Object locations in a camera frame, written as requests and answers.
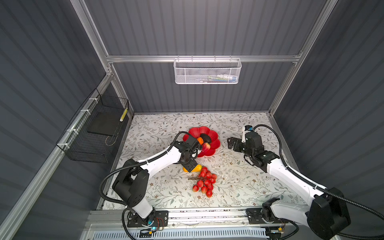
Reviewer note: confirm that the small fake orange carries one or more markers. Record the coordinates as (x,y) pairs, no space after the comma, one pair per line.
(200,140)

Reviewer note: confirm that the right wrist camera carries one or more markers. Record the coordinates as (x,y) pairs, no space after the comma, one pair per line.
(246,129)

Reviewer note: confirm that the red flower-shaped fruit bowl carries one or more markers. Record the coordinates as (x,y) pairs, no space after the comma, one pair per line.
(215,144)

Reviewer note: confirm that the dark fake avocado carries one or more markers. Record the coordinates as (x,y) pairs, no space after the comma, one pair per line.
(206,138)

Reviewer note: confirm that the black wire basket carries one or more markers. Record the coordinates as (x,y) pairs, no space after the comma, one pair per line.
(96,132)

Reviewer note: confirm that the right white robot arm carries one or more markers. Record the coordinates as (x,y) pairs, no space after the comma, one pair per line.
(323,213)

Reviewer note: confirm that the floral table mat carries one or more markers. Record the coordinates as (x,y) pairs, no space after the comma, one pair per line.
(238,184)

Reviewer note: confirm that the white wire mesh basket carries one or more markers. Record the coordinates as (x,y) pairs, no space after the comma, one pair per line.
(186,70)

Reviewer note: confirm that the items in white basket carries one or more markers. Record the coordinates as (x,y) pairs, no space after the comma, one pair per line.
(229,79)

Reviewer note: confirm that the red fake grape bunch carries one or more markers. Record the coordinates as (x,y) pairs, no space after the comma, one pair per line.
(205,182)

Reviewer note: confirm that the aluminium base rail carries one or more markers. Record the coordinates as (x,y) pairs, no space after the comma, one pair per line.
(186,224)

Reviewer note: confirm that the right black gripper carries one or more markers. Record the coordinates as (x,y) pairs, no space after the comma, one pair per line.
(238,142)

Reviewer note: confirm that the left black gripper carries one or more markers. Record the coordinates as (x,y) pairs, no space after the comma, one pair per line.
(192,163)

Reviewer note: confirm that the yellow item in black basket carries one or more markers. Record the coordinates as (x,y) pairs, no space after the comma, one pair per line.
(123,114)

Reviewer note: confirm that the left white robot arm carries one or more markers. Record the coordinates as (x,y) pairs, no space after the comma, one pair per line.
(132,182)

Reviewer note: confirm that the yellow fake corn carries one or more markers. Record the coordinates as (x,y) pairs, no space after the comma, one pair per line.
(198,168)

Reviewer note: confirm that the red fake apple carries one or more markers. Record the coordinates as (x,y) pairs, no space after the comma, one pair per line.
(206,147)

